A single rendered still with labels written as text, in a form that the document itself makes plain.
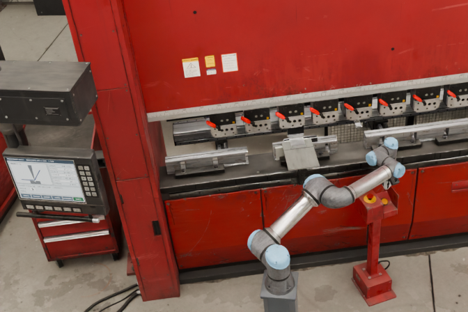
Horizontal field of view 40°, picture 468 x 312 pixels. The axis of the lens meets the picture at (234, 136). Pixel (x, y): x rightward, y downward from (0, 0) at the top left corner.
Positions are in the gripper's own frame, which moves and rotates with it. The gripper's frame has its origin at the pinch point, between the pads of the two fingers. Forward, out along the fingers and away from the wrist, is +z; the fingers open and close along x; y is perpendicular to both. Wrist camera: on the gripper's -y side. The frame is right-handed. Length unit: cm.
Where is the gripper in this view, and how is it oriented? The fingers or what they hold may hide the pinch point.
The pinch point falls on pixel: (386, 188)
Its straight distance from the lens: 378.9
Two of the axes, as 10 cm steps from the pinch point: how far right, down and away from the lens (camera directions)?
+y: -3.3, -6.1, 7.2
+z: 0.6, 7.5, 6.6
